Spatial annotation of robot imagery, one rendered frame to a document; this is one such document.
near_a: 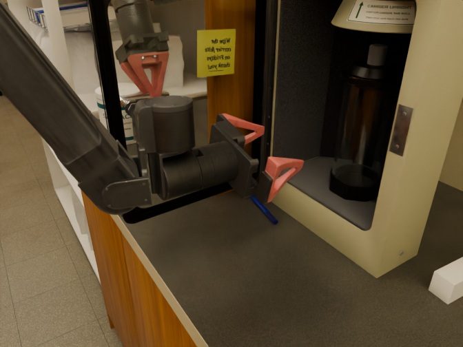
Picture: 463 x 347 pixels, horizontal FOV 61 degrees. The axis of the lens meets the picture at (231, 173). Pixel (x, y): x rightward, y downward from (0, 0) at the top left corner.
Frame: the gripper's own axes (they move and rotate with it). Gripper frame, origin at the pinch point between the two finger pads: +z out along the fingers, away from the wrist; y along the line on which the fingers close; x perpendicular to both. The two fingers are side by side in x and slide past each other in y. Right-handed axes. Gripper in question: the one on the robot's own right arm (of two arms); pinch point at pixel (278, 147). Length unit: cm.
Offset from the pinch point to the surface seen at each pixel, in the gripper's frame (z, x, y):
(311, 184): 14.8, 14.7, 3.2
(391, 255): 14.6, 14.0, -17.1
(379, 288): 10.5, 17.5, -19.7
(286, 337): -8.0, 18.2, -18.8
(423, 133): 14.4, -6.9, -12.5
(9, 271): -45, 146, 121
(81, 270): -14, 141, 102
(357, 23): 12.6, -17.0, 3.0
